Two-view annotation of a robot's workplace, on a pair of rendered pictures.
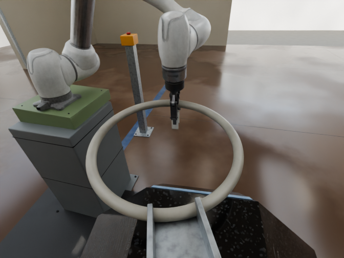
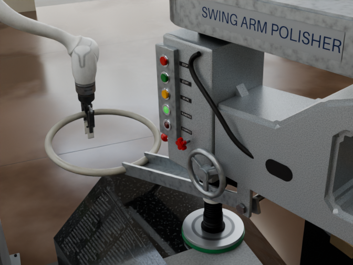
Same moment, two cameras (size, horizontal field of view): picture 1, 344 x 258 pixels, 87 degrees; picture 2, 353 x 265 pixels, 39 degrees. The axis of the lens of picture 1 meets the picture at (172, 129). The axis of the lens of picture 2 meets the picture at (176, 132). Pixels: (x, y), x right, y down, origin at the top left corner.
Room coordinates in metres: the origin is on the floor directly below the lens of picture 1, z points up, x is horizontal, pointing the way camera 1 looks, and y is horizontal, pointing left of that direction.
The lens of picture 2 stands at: (-1.23, 0.83, 1.98)
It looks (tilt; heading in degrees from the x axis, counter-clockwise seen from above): 29 degrees down; 325
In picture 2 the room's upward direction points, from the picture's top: 2 degrees counter-clockwise
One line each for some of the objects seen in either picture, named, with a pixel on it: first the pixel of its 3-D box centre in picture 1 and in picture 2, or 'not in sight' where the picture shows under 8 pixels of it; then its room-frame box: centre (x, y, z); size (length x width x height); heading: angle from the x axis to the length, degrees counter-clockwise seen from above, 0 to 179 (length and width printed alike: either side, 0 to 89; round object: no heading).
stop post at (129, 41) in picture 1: (137, 90); not in sight; (1.81, 0.35, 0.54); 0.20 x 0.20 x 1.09; 78
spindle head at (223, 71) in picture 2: not in sight; (233, 111); (-0.27, -0.05, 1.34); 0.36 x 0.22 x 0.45; 6
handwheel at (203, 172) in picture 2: not in sight; (214, 168); (-0.33, 0.07, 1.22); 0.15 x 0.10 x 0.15; 6
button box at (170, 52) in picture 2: not in sight; (169, 92); (-0.14, 0.08, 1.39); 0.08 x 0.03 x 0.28; 6
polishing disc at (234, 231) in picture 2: not in sight; (213, 227); (-0.19, -0.04, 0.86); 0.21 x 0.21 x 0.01
